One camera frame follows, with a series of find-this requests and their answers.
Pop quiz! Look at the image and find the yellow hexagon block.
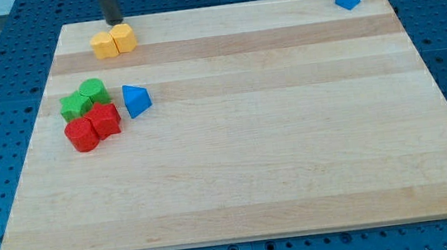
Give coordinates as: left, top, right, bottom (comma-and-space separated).
109, 23, 137, 53

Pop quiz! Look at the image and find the yellow heart block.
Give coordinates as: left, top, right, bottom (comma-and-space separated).
89, 31, 119, 60

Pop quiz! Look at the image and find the wooden board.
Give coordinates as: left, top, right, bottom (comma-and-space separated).
0, 0, 447, 250

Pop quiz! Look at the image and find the blue triangle block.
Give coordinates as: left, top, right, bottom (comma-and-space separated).
123, 85, 152, 118

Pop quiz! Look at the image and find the red star block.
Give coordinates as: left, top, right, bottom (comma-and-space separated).
84, 103, 122, 140

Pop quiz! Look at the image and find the green cylinder block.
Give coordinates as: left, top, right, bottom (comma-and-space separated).
78, 78, 112, 104

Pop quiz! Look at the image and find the red cylinder block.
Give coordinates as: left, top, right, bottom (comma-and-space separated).
65, 118, 100, 152

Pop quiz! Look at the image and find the green star block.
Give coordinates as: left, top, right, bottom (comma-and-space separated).
60, 91, 93, 123

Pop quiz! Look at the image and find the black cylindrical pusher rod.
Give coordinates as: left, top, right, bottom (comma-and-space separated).
98, 0, 123, 26

